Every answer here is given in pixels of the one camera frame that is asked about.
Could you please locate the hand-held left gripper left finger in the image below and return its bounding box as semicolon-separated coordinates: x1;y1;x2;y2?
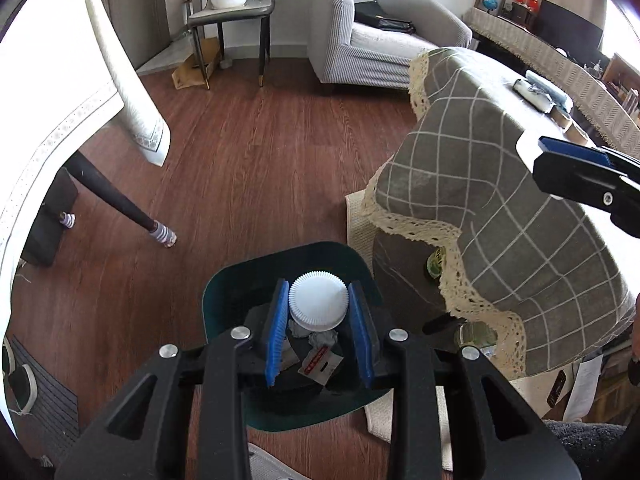
54;279;292;480

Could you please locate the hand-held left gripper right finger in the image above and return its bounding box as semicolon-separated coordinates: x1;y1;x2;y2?
348;281;583;480

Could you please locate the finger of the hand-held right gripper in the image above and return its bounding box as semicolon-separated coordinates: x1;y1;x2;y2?
531;151;640;238
538;135;640;175

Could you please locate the red white card package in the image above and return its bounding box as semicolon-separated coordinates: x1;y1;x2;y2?
297;345;345;386

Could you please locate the dark teal trash bin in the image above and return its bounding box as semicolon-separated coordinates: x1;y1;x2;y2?
202;242;396;433

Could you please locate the brown cardboard piece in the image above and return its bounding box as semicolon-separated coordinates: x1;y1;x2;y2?
550;110;591;143

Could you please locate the blue packet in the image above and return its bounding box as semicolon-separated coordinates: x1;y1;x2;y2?
525;70;573;111

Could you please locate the crumpled plastic wrapper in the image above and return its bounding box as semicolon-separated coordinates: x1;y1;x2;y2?
514;79;555;111

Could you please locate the grey checked tablecloth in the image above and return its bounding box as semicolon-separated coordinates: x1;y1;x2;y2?
360;46;636;380

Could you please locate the wooden desk organizer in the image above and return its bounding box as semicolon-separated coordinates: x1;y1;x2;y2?
600;52;640;126

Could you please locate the beige fringed desk cloth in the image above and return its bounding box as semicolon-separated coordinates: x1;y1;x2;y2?
462;9;640;151

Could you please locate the black monitor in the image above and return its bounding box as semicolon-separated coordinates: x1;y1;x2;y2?
536;0;605;63

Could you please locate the grey slipper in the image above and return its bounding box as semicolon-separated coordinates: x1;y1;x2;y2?
247;442;301;480

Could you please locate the dark wooden box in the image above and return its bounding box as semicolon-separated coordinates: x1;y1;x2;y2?
510;2;538;28

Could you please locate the black table leg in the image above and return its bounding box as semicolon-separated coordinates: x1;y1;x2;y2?
65;152;178;248

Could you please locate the dark ribbed floor mat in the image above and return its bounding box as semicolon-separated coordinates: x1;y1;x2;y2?
7;335;81;461

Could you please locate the black handbag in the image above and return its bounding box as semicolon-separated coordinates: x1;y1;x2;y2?
353;0;417;36

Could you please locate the dark grey fleece clothing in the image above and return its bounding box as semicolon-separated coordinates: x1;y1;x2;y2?
542;420;628;480

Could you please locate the grey armchair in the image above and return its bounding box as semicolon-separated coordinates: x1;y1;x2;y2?
306;0;473;92

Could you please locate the black white shoe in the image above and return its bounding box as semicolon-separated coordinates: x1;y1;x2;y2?
1;340;38;417

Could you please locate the cardboard box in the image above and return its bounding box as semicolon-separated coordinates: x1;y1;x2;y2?
171;36;222;90

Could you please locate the grey dining chair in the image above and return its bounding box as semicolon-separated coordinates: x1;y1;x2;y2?
186;0;277;90

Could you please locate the pale green patterned tablecloth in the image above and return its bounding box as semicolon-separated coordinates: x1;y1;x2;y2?
0;0;173;341

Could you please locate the grey door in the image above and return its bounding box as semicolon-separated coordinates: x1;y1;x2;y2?
92;0;168;68

